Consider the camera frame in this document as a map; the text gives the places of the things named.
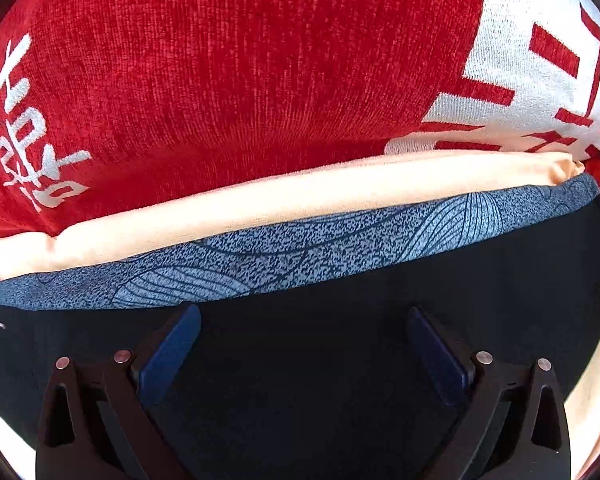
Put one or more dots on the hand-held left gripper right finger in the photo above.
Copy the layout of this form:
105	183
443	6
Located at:
437	355

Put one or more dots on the black pants with blue stripes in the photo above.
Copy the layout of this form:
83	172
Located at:
305	340

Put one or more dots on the red printed blanket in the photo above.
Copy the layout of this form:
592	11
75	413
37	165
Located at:
230	70

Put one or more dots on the cream blanket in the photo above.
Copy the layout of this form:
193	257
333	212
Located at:
280	200

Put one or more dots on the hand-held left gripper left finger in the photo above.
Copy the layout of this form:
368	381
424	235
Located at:
167	355

